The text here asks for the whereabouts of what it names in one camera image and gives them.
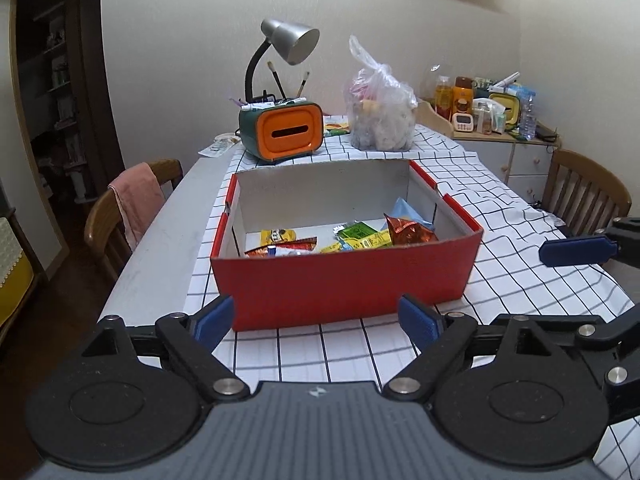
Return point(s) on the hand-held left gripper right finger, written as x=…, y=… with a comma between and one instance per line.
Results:
x=419, y=322

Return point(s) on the dark bookshelf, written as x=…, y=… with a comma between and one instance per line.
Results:
x=60, y=85

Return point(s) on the orange bottle brown lid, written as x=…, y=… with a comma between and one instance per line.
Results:
x=463, y=97

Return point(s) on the red brown foil packet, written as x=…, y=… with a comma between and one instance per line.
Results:
x=410, y=232

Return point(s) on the wooden chair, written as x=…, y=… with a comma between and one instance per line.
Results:
x=585, y=190
x=102, y=230

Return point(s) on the small white plastic bag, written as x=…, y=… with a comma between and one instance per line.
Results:
x=492, y=112

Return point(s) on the paint brush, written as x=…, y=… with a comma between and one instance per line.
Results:
x=304, y=85
x=276, y=80

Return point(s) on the white digital timer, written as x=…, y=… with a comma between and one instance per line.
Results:
x=462, y=122

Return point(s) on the wooden desktop organizer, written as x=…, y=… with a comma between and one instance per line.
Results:
x=430, y=112

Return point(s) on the pink towel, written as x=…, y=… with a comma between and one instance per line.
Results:
x=140, y=200

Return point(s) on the grey desk lamp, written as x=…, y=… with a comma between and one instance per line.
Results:
x=290, y=40

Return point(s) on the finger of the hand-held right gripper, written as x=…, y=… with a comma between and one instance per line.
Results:
x=617, y=355
x=575, y=252

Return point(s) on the yellow green snack packet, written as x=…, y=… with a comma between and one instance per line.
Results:
x=372, y=241

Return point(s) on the colourful booklet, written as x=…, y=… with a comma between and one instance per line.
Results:
x=337, y=126

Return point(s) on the orange green tissue box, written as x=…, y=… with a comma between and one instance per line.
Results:
x=285, y=132

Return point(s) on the yellow tissue box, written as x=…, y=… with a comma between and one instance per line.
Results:
x=505, y=107

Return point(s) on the red cardboard box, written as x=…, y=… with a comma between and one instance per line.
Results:
x=350, y=285

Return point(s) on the clear water bottle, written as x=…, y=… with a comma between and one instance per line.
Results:
x=528, y=117

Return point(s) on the orange red snack packet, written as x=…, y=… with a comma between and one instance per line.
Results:
x=300, y=246

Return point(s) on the yellow cartoon snack packet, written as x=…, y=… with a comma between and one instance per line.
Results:
x=280, y=235

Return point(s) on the bottle with yellow liquid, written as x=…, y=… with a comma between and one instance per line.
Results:
x=442, y=97

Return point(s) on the white checked tablecloth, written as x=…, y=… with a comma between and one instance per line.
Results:
x=500, y=195

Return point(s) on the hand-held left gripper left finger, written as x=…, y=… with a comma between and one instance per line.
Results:
x=215, y=321

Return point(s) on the light blue snack packet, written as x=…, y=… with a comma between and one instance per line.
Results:
x=407, y=208

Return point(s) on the white printed packet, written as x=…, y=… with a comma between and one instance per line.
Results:
x=217, y=146

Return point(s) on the clear plastic bag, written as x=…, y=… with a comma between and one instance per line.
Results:
x=382, y=115

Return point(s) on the sofa with cream cover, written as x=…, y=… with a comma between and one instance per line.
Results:
x=12, y=270

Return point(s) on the small yellow snack packet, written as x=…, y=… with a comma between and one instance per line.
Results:
x=332, y=248

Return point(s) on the white side cabinet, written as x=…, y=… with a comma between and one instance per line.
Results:
x=525, y=165

